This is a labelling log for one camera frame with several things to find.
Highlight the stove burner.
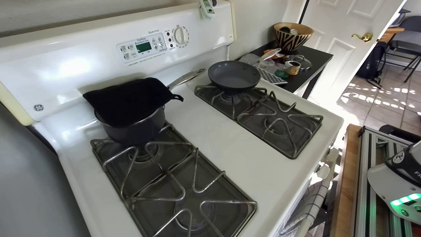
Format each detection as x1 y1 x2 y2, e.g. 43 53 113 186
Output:
174 197 216 232
129 144 160 164
220 92 240 104
265 118 294 137

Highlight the white gas stove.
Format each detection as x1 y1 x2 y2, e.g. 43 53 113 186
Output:
0 0 344 237

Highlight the dark stove grate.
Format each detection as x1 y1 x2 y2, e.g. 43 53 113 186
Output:
90 123 258 237
194 84 324 160

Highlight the white stove knob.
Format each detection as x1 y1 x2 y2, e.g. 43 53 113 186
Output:
173 26 190 45

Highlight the dark grey frying pan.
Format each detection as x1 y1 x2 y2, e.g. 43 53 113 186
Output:
208 60 261 94

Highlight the grey mesh mat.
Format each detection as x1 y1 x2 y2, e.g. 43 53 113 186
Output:
256 67 288 86

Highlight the clear plastic container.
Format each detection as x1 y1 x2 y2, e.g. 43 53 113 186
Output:
258 48 282 70

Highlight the black cloth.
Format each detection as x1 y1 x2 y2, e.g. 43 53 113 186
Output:
83 77 184 128

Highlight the orange packet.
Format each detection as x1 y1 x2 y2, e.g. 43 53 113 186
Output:
263 49 285 60

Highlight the small yellow jar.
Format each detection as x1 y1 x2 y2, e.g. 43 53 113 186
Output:
284 61 301 75

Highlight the glass pot lid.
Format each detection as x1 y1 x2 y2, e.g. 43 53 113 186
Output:
283 54 312 70

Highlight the zebra striped wooden bowl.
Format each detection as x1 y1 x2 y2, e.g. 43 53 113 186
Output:
273 22 315 53

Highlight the black side table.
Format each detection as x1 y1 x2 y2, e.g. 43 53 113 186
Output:
235 42 334 100

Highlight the checkered dish towel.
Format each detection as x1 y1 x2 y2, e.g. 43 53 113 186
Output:
281 179 333 237

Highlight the white panel door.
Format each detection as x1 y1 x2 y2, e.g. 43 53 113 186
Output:
282 0 407 111

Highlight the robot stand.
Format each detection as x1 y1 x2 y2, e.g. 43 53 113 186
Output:
330 124 421 237

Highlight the black backpack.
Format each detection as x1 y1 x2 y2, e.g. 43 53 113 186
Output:
356 42 389 83

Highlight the wooden desk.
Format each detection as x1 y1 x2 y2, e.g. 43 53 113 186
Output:
378 27 405 44

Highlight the black folding chair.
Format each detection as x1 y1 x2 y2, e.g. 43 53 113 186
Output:
383 15 421 83

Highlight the dark saucepan with steel handle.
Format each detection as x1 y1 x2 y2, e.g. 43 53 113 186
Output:
94 68 207 145

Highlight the white oven door handle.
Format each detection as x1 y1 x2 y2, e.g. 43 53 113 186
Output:
294 147 340 237

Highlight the brass door handle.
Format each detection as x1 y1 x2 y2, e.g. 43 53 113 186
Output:
351 32 374 43

